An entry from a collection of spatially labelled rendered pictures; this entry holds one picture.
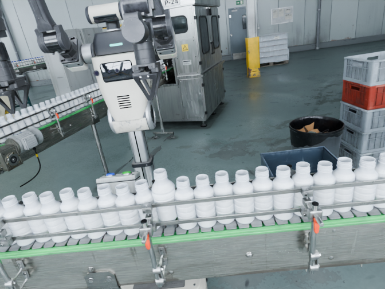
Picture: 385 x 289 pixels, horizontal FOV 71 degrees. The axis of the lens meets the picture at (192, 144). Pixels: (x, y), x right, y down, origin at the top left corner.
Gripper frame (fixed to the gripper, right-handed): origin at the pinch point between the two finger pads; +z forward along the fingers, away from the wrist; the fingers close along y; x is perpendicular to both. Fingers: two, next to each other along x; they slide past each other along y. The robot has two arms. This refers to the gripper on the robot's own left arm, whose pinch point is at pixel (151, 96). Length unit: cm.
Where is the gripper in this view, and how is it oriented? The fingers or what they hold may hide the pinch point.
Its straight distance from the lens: 81.5
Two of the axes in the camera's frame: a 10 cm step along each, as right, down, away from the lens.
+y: 0.2, -3.2, 9.5
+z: 1.2, 9.4, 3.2
